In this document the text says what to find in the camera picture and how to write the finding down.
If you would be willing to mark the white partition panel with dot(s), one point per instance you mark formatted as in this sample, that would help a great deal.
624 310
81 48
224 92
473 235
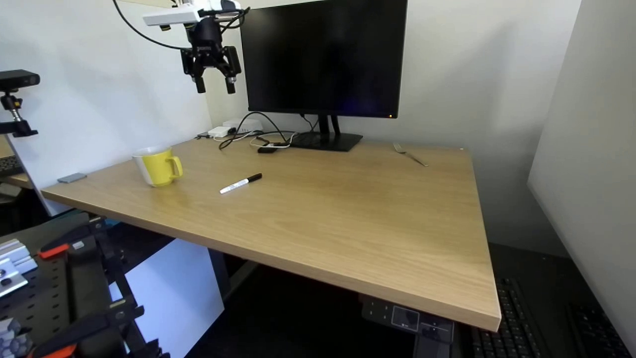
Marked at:
584 163

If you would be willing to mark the black camera on tripod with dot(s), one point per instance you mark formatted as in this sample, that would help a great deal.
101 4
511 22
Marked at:
10 82

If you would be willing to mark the black white marker pen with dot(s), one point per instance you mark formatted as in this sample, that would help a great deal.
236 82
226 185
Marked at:
240 183

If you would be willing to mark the desk height control panel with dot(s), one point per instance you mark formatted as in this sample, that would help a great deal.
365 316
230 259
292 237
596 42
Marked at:
407 318

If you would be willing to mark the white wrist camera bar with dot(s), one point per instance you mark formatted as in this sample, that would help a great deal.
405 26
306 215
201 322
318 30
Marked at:
191 12

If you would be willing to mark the black perforated equipment cart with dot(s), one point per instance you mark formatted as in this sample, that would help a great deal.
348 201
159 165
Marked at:
63 294

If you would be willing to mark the black keyboard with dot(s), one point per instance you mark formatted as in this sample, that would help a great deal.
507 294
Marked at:
515 336

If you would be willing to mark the small grey block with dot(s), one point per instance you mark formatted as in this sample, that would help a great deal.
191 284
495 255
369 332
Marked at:
71 177

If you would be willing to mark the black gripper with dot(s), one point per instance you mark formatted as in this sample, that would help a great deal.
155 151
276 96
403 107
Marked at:
206 50

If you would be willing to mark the yellow mug white inside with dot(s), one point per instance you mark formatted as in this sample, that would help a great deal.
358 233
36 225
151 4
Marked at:
159 167

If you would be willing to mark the white power strip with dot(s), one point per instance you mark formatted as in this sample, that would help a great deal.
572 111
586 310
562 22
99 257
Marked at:
220 131

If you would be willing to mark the grey pen on desk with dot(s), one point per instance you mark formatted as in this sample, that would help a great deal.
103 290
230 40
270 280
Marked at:
405 153

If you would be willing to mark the black computer monitor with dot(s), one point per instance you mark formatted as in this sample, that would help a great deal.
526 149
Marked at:
326 58

